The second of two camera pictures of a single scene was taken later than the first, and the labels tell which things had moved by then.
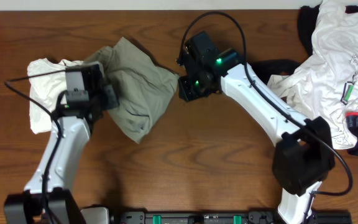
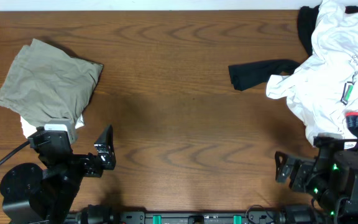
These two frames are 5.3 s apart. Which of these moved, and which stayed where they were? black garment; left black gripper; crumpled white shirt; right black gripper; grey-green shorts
Moved: right black gripper; grey-green shorts; left black gripper
Stayed: crumpled white shirt; black garment
